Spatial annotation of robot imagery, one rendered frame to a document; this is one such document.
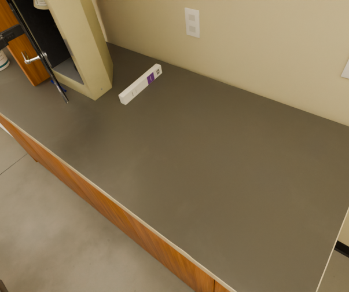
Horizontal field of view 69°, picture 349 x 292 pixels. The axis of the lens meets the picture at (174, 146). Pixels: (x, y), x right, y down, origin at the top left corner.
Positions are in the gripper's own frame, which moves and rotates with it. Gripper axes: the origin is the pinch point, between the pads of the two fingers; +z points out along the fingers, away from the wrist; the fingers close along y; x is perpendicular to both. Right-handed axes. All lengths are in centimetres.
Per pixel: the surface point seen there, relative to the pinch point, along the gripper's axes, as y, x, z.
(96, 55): -6.8, 19.2, 23.1
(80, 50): -6.8, 13.5, 16.9
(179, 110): -44, 37, 29
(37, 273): 11, 131, -64
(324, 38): -84, 10, 57
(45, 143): -9.0, 37.0, -15.1
